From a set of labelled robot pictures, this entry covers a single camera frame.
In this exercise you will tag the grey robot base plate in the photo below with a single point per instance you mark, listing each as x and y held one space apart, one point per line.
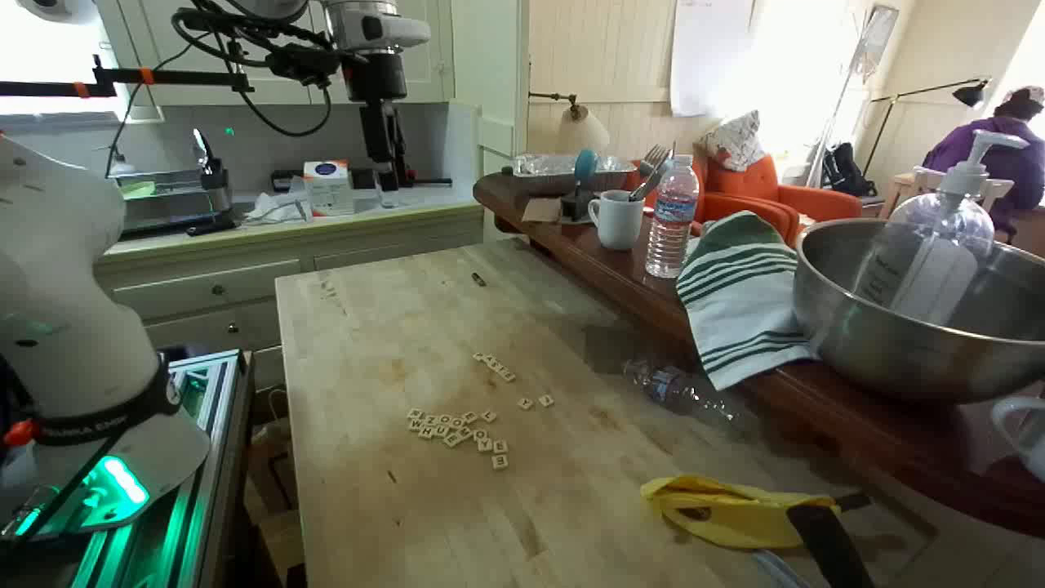
141 461

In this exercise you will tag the black bag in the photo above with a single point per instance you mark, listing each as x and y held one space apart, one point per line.
846 170

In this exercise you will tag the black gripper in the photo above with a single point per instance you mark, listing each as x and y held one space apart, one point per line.
375 86

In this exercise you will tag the metal kitchen utensil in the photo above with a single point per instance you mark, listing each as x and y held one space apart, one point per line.
656 163

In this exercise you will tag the white shade table lamp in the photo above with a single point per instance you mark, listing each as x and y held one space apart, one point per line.
581 130

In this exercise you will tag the black block base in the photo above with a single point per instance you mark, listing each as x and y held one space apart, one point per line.
575 209

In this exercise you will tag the person in purple top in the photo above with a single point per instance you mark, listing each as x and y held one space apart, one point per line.
997 152

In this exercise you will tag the small white letter tile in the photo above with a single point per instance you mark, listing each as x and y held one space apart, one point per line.
542 401
480 359
486 418
453 436
501 461
493 369
414 418
522 403
504 375

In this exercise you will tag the cream cabinet with drawers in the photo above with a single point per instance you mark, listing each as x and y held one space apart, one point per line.
215 289

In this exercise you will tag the black boom rod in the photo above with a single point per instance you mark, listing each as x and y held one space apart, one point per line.
164 79

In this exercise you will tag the clear pump sanitizer bottle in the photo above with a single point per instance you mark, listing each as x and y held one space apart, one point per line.
936 251

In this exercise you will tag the orange armchair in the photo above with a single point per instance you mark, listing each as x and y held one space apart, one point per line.
762 191

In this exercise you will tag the black kitchen faucet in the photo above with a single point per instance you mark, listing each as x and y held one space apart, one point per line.
211 166

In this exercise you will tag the green striped white towel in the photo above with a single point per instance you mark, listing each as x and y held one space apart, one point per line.
739 304

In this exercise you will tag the small black marker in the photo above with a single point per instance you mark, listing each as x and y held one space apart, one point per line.
479 280

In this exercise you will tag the brown wooden counter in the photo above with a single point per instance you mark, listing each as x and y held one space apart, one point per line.
870 436

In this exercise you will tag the white tub with blue print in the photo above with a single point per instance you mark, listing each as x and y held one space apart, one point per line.
328 189

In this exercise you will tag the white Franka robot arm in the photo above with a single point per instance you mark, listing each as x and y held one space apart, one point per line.
66 273

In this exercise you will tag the brown cardboard sheet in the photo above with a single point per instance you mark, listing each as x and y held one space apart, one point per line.
540 211

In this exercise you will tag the black floor lamp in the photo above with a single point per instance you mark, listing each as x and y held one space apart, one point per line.
926 92

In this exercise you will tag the yellow plastic object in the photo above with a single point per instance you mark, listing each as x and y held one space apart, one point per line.
730 510

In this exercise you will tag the metal spoon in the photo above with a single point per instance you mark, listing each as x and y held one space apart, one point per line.
642 182

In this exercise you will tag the white ceramic mug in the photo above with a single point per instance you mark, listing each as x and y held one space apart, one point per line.
616 222

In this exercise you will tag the large steel mixing bowl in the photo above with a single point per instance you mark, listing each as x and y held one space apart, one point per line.
870 339

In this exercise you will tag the clear plastic water bottle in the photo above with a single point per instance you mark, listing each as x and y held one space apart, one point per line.
672 231

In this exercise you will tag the aluminium rail frame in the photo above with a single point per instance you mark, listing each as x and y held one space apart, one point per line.
164 525

